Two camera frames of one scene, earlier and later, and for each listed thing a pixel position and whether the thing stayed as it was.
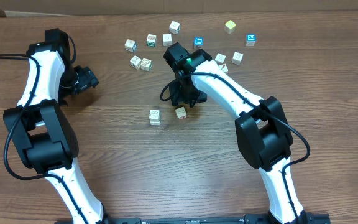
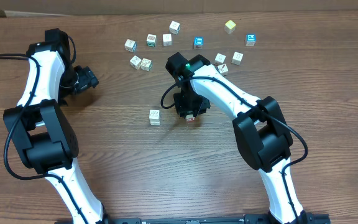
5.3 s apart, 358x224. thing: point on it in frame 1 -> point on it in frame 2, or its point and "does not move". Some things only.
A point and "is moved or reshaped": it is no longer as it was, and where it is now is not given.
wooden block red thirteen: x=181 y=113 is moved or reshaped
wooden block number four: x=223 y=68 does not move
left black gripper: x=86 y=79 does not move
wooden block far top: x=174 y=27 does not move
